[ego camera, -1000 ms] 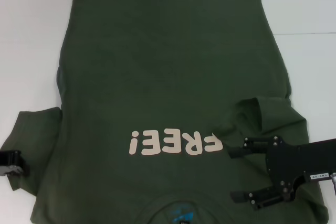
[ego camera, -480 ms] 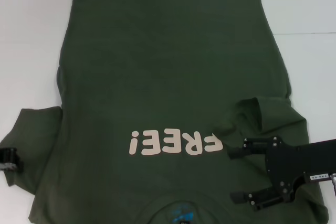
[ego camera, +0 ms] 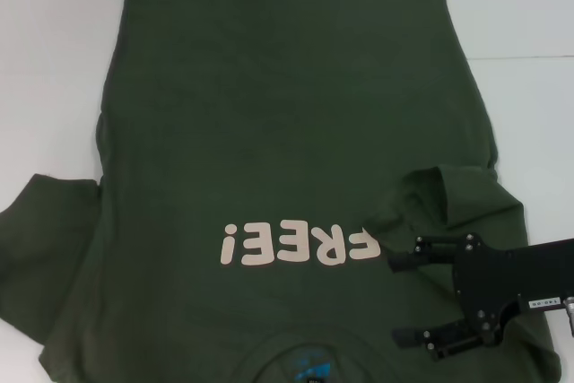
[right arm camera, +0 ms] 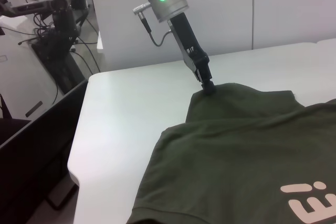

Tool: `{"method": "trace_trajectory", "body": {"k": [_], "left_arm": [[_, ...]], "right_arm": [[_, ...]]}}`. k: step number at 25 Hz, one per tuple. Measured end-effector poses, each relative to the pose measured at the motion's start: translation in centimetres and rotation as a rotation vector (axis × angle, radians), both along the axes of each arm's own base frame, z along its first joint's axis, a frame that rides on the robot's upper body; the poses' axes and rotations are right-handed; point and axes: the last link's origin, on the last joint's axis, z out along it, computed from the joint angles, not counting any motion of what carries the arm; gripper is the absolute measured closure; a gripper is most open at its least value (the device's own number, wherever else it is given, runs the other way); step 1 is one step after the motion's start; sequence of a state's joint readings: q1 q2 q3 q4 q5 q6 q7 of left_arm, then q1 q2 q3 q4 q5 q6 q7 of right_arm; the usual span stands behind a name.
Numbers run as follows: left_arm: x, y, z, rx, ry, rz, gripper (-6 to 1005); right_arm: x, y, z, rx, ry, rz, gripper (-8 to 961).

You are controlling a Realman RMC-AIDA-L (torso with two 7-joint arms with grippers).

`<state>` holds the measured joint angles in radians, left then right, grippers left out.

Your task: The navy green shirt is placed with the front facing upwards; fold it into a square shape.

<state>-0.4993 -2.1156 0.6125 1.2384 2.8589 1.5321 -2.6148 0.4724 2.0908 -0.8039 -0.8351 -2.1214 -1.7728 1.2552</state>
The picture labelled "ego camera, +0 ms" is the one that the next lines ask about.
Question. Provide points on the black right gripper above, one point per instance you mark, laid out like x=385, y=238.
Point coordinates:
x=502, y=275

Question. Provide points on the dark green printed T-shirt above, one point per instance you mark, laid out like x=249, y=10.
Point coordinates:
x=269, y=109

